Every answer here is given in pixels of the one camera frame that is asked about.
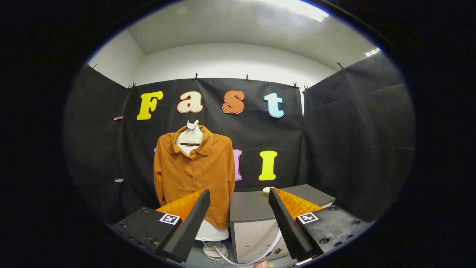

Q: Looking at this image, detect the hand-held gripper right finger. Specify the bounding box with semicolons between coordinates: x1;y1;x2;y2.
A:
268;187;372;261

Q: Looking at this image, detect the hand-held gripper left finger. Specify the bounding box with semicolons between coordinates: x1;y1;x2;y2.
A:
108;189;211;264

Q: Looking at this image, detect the orange button-up shirt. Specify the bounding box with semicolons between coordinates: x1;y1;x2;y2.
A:
153;125;236;230

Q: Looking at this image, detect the white round stand base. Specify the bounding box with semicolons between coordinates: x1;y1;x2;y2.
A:
203;241;228;260

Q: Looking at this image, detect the grey cabinet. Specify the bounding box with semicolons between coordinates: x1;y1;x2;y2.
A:
229;184;336;264

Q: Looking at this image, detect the white mannequin torso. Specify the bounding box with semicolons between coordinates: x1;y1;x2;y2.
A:
176;120;229;242

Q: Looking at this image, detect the black backdrop cloth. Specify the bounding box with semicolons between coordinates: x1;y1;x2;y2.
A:
63;52;415;227

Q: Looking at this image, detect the ceiling light panel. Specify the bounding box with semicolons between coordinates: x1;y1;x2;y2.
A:
260;0;329;22

